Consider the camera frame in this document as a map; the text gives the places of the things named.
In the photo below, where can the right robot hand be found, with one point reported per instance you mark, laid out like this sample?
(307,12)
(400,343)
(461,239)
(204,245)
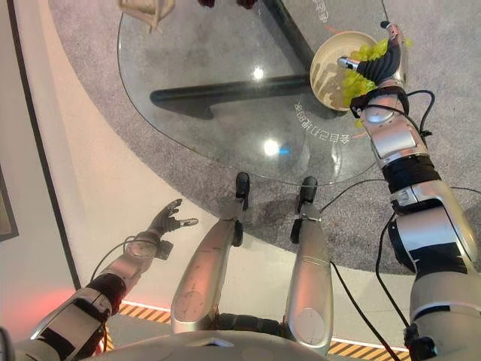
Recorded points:
(383,64)

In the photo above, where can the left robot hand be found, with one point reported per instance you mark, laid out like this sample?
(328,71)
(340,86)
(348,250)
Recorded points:
(165,222)

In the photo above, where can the green grape bunch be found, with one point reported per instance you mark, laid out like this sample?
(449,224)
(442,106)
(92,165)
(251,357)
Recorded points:
(353,80)

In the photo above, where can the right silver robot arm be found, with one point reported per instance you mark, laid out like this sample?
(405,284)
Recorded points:
(424,233)

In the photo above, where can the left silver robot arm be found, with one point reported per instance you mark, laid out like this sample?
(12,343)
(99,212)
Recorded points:
(75,316)

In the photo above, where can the beige round plate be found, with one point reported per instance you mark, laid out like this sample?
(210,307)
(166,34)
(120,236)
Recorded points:
(330,64)

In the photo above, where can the left silver robot leg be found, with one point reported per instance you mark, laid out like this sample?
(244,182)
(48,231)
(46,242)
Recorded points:
(203,270)

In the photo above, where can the silver robot leg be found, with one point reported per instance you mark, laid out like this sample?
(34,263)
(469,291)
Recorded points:
(203,270)
(310,278)

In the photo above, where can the left dark robot foot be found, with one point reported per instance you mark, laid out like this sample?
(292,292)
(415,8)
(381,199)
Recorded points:
(242,186)

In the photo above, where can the dark robot foot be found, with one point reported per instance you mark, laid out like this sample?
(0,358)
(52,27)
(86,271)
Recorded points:
(308,190)
(242,186)

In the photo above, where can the black yellow hazard tape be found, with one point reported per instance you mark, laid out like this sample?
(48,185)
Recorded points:
(368,349)
(146,313)

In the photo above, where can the silver robot torso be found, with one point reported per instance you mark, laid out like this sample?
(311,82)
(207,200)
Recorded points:
(233,347)

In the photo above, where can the black floor trim strip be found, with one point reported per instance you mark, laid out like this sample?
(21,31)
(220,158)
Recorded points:
(44,143)

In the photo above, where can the right dark robot foot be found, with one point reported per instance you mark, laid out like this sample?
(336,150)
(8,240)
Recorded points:
(308,190)

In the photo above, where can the black table base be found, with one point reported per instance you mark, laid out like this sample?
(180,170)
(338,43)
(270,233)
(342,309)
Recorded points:
(233,90)

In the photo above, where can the dark red fruit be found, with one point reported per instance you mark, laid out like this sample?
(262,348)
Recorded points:
(246,3)

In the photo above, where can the right silver robot leg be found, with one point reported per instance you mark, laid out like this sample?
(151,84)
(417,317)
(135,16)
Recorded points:
(310,278)

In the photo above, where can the dark framed picture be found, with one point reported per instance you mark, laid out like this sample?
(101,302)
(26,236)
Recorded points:
(5,214)

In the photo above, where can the grey rug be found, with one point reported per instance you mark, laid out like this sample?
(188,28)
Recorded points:
(94,56)

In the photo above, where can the beige wooden basket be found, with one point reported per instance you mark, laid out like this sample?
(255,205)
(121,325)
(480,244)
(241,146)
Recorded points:
(150,9)

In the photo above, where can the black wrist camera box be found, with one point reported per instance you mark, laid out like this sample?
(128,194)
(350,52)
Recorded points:
(164,250)

